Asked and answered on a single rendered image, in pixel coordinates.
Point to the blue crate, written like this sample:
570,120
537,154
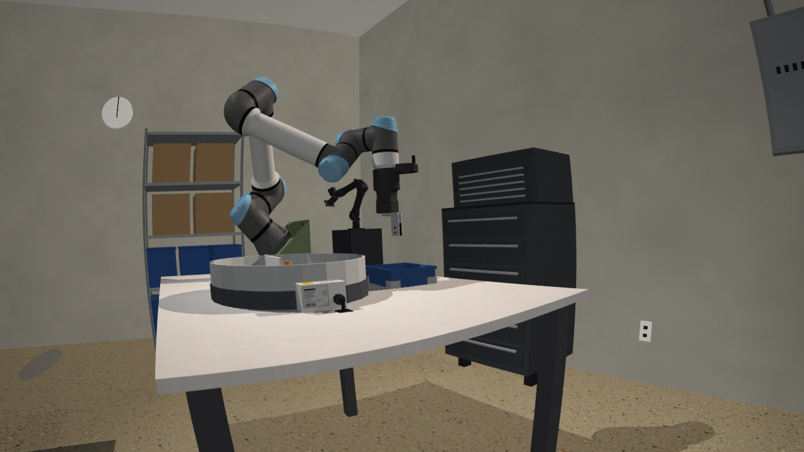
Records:
405,274

